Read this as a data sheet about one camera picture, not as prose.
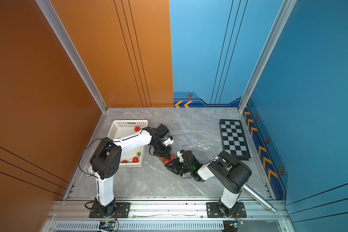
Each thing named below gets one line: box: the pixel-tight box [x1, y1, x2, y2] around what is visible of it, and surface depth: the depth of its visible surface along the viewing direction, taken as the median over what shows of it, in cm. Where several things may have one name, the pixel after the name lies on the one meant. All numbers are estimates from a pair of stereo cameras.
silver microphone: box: [242, 183, 277, 214], surface depth 75 cm
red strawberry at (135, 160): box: [132, 156, 140, 163], surface depth 91 cm
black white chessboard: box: [218, 118, 252, 161], surface depth 101 cm
